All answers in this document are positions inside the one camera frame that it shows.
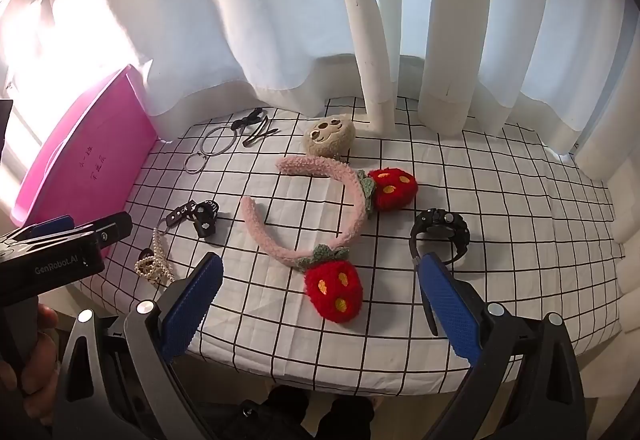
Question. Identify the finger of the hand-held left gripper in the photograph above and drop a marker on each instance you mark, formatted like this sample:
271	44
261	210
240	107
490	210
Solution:
50	226
107	227

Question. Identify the pink strawberry headband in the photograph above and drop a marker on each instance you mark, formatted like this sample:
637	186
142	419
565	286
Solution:
350	180

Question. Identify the black wrist watch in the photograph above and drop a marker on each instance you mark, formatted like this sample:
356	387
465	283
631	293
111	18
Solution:
440	222

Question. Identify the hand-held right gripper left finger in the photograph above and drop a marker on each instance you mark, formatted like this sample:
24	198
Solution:
192	310

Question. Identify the person's dark pants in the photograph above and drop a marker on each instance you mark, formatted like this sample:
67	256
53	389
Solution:
290	412

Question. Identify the white pillow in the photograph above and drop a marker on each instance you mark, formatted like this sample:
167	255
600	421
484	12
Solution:
280	9

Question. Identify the person's left hand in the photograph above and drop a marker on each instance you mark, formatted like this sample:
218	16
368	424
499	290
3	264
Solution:
42	355

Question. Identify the beige sloth plush clip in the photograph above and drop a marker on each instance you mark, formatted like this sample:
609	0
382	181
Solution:
327	137

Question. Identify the white black-grid cloth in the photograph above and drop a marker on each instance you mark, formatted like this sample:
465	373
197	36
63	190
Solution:
450	159

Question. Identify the brown hair clip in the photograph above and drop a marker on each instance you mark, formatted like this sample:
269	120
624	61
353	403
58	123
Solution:
267	133
255	134

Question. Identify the pink plastic bin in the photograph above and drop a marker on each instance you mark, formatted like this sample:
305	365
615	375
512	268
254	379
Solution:
75	159

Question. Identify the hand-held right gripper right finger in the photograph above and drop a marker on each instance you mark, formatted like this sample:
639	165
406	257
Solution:
450	310

